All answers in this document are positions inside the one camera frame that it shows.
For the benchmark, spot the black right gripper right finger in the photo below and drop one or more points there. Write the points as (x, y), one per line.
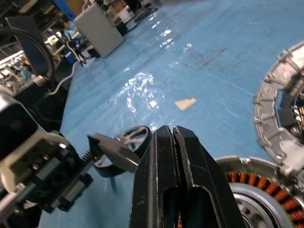
(202, 171)

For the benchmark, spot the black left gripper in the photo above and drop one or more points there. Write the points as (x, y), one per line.
(59, 175)

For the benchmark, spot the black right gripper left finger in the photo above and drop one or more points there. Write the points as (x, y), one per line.
(149, 178)

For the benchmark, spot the motor stator with copper windings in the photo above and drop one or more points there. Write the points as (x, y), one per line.
(256, 190)

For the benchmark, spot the small tan tape piece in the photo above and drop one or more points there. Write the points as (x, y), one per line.
(186, 103)

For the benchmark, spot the blue plastic table sheet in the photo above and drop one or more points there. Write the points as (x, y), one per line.
(190, 71)

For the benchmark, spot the grey metal cabinet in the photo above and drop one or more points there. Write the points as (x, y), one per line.
(99, 31)

